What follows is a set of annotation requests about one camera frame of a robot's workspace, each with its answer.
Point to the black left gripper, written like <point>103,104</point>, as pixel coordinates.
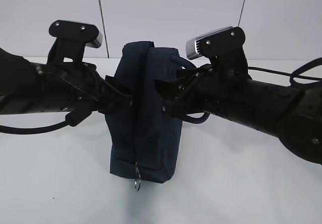
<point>86,91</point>

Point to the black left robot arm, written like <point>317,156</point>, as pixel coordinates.
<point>25,89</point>

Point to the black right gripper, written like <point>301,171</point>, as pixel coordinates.
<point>229,96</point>

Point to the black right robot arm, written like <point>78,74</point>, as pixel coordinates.
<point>290,113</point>

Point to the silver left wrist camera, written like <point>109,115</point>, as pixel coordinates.
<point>71,39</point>

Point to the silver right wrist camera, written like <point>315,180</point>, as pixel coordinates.
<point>223,47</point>

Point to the navy blue lunch bag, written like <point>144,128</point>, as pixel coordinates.
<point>145,141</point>

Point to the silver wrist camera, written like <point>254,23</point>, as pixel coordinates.
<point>71,39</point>
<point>223,47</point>

